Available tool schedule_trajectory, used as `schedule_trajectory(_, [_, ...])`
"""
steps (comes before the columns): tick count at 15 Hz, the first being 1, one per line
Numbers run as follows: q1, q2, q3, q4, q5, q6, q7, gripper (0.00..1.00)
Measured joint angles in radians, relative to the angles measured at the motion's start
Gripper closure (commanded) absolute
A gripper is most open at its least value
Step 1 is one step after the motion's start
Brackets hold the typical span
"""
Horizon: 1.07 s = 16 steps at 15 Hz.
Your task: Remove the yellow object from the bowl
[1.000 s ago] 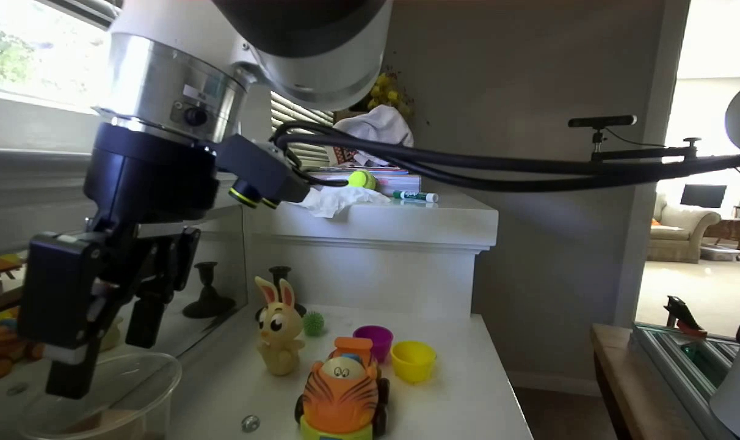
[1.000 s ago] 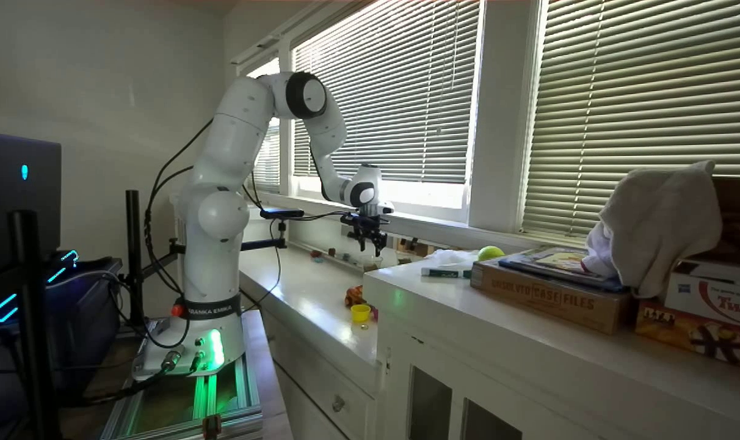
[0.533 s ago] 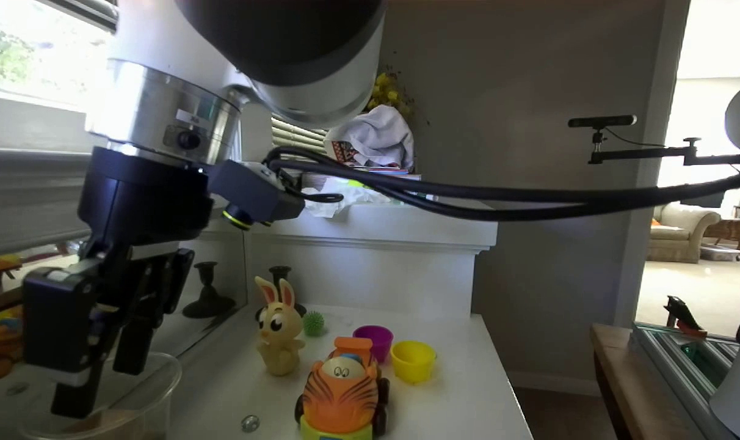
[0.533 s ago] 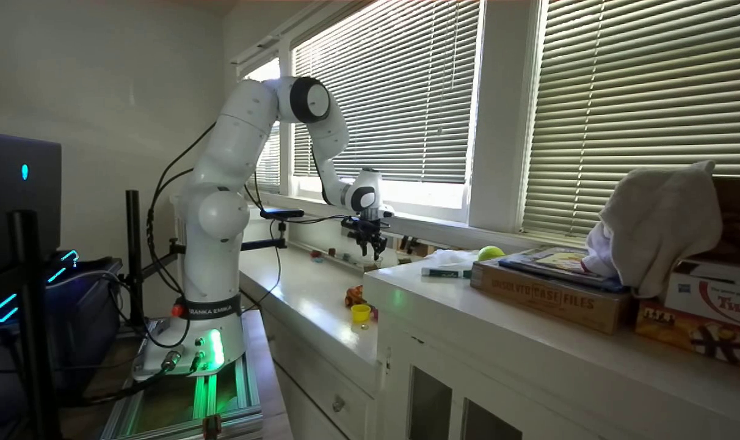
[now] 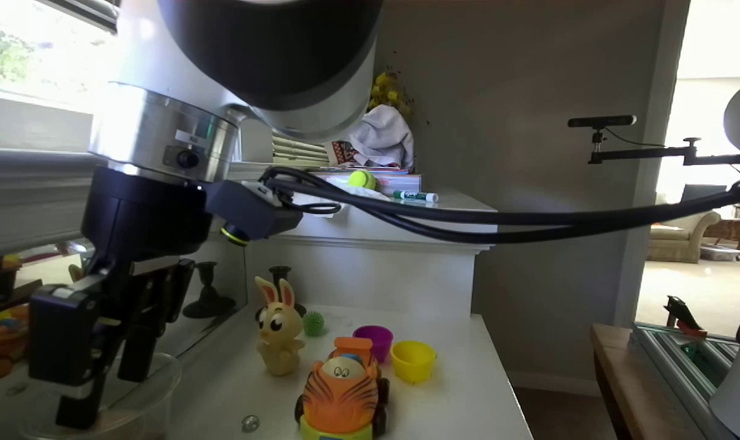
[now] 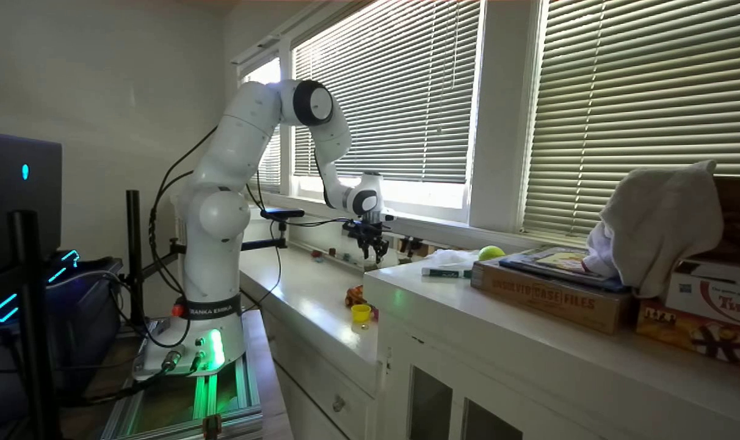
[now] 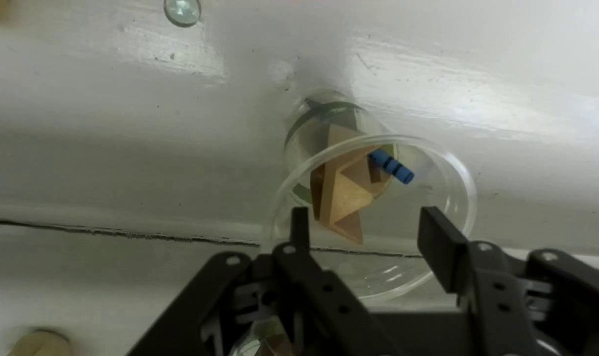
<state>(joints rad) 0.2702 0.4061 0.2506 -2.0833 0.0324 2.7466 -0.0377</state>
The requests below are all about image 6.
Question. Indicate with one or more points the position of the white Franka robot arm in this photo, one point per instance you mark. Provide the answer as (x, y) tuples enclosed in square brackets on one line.
[(222, 180)]

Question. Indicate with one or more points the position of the dark flat book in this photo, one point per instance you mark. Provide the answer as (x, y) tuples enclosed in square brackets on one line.
[(564, 269)]

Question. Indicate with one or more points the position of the crumpled white cloth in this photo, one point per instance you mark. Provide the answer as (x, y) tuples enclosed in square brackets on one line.
[(454, 260)]

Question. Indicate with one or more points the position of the black computer monitor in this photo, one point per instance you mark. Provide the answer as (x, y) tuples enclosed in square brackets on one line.
[(18, 203)]

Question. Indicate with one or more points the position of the white towel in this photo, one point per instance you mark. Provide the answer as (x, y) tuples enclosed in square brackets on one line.
[(663, 227)]

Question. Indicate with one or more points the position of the white box red print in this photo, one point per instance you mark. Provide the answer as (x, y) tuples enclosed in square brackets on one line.
[(712, 293)]

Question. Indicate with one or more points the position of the wide window blind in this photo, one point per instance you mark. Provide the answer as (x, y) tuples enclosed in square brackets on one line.
[(394, 89)]

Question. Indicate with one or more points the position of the dark case with cyan lights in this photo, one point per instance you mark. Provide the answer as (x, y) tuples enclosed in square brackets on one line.
[(79, 318)]

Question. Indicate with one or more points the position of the window blind by cabinet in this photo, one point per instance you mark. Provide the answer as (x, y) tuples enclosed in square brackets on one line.
[(645, 106)]

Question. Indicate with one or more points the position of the thin black stand pole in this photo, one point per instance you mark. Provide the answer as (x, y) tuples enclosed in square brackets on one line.
[(134, 252)]

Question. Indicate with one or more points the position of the brown patterned box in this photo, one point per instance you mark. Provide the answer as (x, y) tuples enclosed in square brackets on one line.
[(700, 339)]

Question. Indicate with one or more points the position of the tall white cabinet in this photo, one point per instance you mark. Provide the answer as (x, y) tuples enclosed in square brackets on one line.
[(548, 383)]

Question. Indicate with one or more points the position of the white window sill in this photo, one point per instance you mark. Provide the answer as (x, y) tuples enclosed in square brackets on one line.
[(433, 220)]

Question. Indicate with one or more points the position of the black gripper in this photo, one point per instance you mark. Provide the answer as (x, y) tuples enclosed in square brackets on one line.
[(369, 231)]

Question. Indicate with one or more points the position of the metal frame robot mount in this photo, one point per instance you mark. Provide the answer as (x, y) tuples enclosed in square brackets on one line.
[(173, 403)]

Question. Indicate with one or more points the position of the brown wooden table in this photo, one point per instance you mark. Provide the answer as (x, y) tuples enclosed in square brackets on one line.
[(259, 357)]

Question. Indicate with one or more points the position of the yellow plastic cup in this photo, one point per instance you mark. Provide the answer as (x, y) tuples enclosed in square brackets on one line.
[(361, 314)]

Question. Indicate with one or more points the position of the teal marker pen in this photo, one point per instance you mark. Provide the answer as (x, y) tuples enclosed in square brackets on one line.
[(446, 271)]

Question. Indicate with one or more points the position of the flat cardboard box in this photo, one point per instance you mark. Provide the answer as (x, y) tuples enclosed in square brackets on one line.
[(548, 296)]

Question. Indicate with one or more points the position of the thick black stand pole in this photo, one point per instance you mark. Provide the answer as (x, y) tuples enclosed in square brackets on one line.
[(34, 325)]

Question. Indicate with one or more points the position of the black stereo camera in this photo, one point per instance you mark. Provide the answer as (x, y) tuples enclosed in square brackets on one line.
[(281, 213)]

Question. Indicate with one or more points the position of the orange tiger car toy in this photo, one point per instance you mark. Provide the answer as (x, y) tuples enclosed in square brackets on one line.
[(354, 293)]

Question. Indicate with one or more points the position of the low white cabinet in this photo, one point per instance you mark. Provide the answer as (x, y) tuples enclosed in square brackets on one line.
[(310, 325)]

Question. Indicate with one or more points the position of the green tennis ball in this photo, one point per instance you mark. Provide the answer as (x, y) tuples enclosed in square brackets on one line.
[(492, 252)]

